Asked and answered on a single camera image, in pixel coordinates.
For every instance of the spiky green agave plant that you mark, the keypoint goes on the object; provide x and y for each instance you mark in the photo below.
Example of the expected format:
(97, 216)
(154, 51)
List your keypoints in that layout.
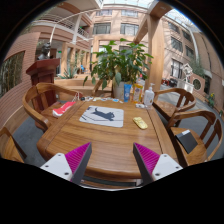
(69, 73)

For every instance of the leafy plant in white pot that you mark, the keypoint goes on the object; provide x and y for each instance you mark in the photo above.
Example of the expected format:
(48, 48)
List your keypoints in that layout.
(120, 63)

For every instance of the yellow detergent bottle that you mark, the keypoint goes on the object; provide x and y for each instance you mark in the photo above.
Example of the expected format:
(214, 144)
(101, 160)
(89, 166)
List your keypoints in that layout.
(137, 94)

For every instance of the wooden armchair with red bag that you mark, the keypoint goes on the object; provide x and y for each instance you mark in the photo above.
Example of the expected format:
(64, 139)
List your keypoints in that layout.
(35, 111)

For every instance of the dark bust statue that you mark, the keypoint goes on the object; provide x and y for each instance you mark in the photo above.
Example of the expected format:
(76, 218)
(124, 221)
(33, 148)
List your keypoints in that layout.
(45, 51)

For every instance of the red paper bag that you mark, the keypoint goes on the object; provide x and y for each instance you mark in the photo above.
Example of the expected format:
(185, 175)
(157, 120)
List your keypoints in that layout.
(63, 108)

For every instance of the black notebook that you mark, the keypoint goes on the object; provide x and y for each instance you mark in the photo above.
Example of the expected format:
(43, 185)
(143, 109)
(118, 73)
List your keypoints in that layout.
(186, 141)

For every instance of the blue sticker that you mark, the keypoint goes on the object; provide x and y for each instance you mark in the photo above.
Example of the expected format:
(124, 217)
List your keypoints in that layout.
(115, 100)

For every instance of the wooden planter box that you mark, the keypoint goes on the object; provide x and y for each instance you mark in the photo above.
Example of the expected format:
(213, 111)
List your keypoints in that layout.
(71, 85)

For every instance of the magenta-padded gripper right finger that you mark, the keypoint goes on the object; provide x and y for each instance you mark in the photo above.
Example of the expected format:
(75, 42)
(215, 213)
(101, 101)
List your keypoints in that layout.
(165, 165)

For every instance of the yellow translucent computer mouse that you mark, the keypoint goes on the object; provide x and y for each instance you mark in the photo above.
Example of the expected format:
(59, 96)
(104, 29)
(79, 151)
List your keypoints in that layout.
(140, 123)

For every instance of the blue squeeze tube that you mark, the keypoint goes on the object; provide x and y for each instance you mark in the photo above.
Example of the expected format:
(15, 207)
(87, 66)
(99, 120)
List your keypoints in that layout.
(127, 93)

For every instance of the grey cat-print mouse pad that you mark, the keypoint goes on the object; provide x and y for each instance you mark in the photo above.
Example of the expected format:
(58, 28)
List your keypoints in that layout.
(101, 116)

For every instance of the white abstract sculpture on plinth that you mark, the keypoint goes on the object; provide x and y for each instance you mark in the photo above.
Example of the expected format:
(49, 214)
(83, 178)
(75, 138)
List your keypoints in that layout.
(187, 78)

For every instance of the white pump bottle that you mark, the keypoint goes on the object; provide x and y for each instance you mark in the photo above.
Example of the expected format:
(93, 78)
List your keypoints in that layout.
(148, 97)

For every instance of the empty wooden armchair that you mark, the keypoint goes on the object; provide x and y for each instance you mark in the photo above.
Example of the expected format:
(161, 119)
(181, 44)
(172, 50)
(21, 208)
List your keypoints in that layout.
(166, 108)

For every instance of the wooden armchair with black notebook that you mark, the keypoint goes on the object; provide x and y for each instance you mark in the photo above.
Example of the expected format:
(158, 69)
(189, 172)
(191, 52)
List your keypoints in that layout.
(196, 154)

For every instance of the yellow flowering plant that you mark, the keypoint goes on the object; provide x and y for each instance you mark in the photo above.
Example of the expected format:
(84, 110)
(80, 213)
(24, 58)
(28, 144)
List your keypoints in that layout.
(211, 100)

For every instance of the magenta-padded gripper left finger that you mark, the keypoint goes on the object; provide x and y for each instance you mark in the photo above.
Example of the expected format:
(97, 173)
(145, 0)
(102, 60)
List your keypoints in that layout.
(56, 164)

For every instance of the dark red wooden pedestal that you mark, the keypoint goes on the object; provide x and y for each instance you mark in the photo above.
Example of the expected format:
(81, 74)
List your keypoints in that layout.
(43, 73)

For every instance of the white object in clear wrapper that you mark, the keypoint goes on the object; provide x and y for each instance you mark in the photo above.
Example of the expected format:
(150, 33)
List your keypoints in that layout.
(140, 105)

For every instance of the wooden armchair before plant pot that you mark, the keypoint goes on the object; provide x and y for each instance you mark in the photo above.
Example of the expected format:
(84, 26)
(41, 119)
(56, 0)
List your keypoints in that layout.
(97, 87)

